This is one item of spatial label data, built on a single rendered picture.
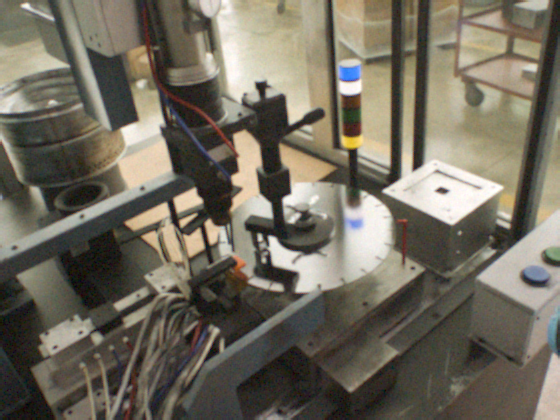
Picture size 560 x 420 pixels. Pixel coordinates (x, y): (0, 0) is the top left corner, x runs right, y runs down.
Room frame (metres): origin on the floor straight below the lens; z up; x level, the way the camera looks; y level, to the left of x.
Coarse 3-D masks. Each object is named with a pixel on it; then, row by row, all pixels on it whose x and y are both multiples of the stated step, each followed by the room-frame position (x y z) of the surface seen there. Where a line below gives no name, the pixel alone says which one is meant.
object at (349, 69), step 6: (342, 60) 1.07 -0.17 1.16; (348, 60) 1.07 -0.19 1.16; (354, 60) 1.07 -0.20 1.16; (342, 66) 1.04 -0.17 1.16; (348, 66) 1.04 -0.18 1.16; (354, 66) 1.03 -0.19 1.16; (342, 72) 1.04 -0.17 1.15; (348, 72) 1.03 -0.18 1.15; (354, 72) 1.03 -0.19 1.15; (360, 72) 1.05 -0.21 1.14; (342, 78) 1.04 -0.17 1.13; (348, 78) 1.03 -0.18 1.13; (354, 78) 1.03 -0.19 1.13
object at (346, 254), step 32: (320, 192) 0.90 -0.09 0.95; (352, 192) 0.89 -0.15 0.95; (352, 224) 0.78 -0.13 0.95; (384, 224) 0.77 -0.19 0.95; (224, 256) 0.74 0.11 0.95; (256, 256) 0.73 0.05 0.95; (288, 256) 0.72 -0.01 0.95; (320, 256) 0.70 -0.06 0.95; (352, 256) 0.69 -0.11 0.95; (384, 256) 0.68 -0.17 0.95; (288, 288) 0.64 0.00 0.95; (320, 288) 0.63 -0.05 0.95
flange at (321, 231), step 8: (312, 208) 0.84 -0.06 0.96; (288, 216) 0.82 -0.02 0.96; (312, 216) 0.79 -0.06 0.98; (328, 216) 0.81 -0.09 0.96; (296, 224) 0.77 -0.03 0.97; (304, 224) 0.77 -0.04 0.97; (312, 224) 0.77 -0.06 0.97; (320, 224) 0.78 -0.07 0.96; (328, 224) 0.78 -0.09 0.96; (296, 232) 0.77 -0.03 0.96; (304, 232) 0.76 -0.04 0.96; (312, 232) 0.76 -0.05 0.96; (320, 232) 0.76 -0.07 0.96; (328, 232) 0.76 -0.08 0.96; (280, 240) 0.76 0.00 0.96; (296, 240) 0.75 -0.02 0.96; (304, 240) 0.74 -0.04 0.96; (312, 240) 0.74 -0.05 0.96; (320, 240) 0.74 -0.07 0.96; (328, 240) 0.75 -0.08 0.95; (296, 248) 0.73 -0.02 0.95; (304, 248) 0.73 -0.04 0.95
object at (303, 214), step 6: (312, 198) 0.81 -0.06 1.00; (288, 204) 0.80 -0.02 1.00; (300, 204) 0.79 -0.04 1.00; (306, 204) 0.79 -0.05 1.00; (312, 204) 0.80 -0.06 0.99; (294, 210) 0.78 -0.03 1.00; (300, 210) 0.77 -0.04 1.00; (306, 210) 0.77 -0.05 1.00; (312, 210) 0.77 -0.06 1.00; (294, 216) 0.76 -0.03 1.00; (300, 216) 0.77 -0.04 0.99; (306, 216) 0.77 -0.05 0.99; (318, 216) 0.76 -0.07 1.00; (324, 216) 0.75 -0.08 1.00; (300, 222) 0.77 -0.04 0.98; (306, 222) 0.77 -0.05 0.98
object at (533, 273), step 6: (528, 270) 0.65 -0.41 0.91; (534, 270) 0.64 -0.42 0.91; (540, 270) 0.64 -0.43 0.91; (546, 270) 0.64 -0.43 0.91; (528, 276) 0.63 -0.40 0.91; (534, 276) 0.63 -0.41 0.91; (540, 276) 0.63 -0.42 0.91; (546, 276) 0.63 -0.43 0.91; (534, 282) 0.62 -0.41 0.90; (540, 282) 0.62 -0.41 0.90
